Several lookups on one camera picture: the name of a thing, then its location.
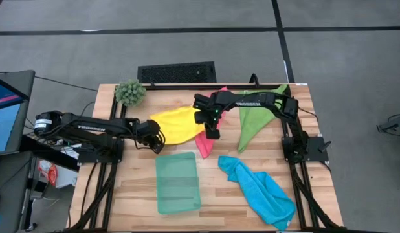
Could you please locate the green succulent plant woven pot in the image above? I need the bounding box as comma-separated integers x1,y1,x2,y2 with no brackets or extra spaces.
114,78,147,107

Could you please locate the teal translucent plastic bin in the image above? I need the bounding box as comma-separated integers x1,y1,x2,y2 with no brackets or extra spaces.
155,151,203,216

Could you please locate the green microfiber towel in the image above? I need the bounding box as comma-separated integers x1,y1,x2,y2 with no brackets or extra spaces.
237,84,289,154

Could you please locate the right arm wrist camera box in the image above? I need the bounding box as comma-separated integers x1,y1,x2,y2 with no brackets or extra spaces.
194,110,211,126

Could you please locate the black perforated floor panel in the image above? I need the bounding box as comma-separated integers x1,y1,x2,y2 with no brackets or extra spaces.
137,61,217,84

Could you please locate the blue microfiber towel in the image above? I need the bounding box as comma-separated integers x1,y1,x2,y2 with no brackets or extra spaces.
217,155,297,232

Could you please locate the black aluminium table frame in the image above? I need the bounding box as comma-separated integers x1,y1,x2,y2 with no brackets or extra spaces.
66,82,347,233

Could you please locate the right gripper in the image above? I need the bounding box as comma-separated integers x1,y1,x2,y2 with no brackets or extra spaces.
203,108,222,140

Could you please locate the red plastic bag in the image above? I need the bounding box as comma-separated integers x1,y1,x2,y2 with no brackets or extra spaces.
38,160,58,187

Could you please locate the left arm wrist camera box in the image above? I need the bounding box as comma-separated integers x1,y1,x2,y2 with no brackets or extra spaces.
147,119,162,136

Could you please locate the large black monitor screen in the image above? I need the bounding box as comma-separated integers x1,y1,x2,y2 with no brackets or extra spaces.
0,69,36,157

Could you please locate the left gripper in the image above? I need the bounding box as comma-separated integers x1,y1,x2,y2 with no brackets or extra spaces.
135,120,166,155

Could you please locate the pink microfiber towel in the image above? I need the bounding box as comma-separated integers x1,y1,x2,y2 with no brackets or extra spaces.
194,85,229,159

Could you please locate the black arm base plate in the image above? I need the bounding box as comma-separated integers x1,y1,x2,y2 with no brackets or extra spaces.
77,137,125,164
282,135,329,162

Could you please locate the black floor cable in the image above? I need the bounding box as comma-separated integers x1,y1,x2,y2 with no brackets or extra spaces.
34,76,99,93

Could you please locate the black side desk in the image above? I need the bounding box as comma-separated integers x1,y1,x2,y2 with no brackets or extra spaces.
0,134,80,233

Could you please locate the arm wrist camera box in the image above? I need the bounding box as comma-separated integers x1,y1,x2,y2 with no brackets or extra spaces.
147,119,162,136
194,110,211,126

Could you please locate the yellow microfiber towel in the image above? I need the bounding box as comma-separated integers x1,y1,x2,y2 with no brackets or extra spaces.
150,105,206,146

